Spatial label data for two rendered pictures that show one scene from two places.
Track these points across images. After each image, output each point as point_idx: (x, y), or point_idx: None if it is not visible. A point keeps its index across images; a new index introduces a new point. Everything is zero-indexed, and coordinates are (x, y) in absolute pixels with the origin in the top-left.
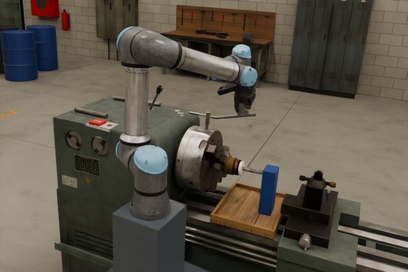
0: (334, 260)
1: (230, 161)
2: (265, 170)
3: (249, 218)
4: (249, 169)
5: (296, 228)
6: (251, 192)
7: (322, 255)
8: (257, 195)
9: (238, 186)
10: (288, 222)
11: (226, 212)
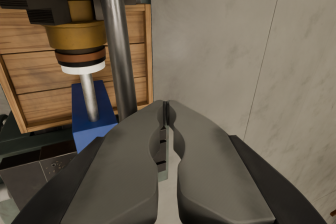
0: (2, 217)
1: (59, 38)
2: (75, 138)
3: (41, 78)
4: (83, 89)
5: (12, 182)
6: (137, 46)
7: (0, 206)
8: (132, 59)
9: (143, 16)
10: (20, 167)
11: (30, 31)
